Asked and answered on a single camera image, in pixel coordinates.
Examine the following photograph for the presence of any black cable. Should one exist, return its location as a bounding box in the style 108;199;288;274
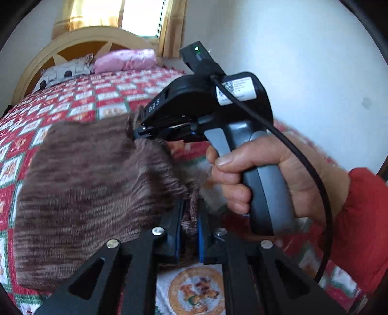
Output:
210;74;335;284

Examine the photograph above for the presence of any grey patterned pillow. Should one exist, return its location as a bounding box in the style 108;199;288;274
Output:
32;54;94;93

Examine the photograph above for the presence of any person's right hand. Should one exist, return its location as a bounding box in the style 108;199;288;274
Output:
206;133;352;219

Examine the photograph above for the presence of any red white patchwork printed quilt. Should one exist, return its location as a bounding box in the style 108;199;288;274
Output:
0;65;373;315

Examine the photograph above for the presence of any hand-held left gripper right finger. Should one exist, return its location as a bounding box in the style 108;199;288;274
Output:
195;207;348;315

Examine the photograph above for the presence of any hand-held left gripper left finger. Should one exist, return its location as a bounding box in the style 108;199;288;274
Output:
33;198;185;315

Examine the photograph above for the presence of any cream wooden headboard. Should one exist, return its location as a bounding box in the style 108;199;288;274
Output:
12;26;158;105

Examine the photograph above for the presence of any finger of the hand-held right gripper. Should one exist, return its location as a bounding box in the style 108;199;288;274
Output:
133;121;197;143

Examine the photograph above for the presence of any bright window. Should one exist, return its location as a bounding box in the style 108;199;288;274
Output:
120;0;166;38

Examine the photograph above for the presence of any yellow curtain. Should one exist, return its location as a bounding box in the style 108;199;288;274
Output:
156;0;188;58
51;0;125;40

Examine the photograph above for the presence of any pink pillow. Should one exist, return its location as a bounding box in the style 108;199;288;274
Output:
92;48;158;73

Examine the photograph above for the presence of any person's right forearm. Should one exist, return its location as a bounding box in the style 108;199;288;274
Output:
321;168;388;296

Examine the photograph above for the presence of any brown knitted sweater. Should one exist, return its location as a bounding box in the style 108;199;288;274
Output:
14;104;231;294

